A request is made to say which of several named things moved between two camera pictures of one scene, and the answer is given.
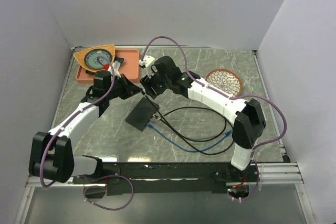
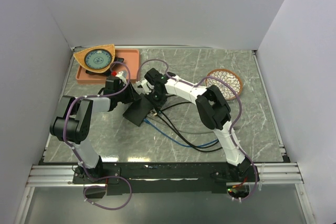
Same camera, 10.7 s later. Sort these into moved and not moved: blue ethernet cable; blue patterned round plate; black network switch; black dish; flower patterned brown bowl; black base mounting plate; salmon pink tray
Moved: blue ethernet cable; black network switch
Not moved: blue patterned round plate; black dish; flower patterned brown bowl; black base mounting plate; salmon pink tray
